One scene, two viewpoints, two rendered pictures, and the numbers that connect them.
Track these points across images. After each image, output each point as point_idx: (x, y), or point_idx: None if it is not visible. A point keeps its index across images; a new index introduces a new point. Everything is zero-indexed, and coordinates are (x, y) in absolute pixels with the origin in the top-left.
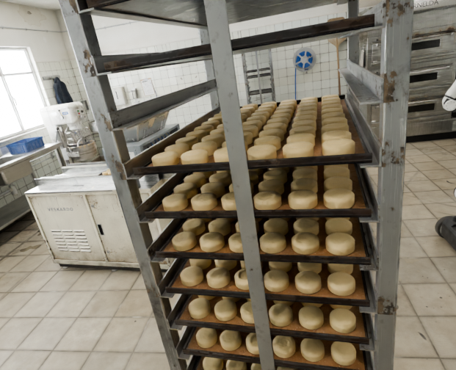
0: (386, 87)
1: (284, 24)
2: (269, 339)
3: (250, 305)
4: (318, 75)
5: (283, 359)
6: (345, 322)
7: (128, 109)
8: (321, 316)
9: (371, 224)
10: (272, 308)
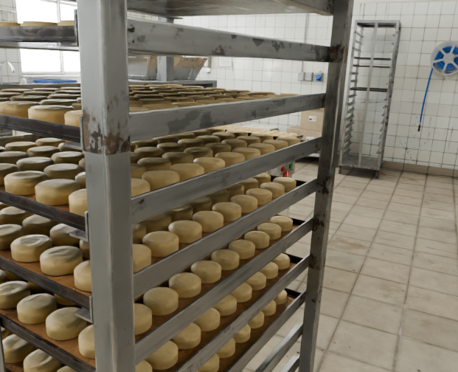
0: None
1: (431, 4)
2: None
3: (2, 164)
4: None
5: (13, 261)
6: (83, 198)
7: None
8: (64, 188)
9: None
10: (21, 172)
